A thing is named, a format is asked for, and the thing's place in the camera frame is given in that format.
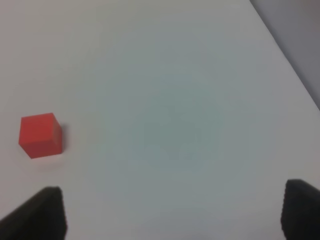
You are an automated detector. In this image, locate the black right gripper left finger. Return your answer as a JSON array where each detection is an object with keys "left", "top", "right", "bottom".
[{"left": 0, "top": 186, "right": 67, "bottom": 240}]

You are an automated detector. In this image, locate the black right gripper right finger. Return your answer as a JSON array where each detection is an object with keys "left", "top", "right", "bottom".
[{"left": 280, "top": 179, "right": 320, "bottom": 240}]

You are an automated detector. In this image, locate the red cube block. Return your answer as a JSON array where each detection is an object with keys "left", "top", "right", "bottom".
[{"left": 18, "top": 113, "right": 63, "bottom": 159}]

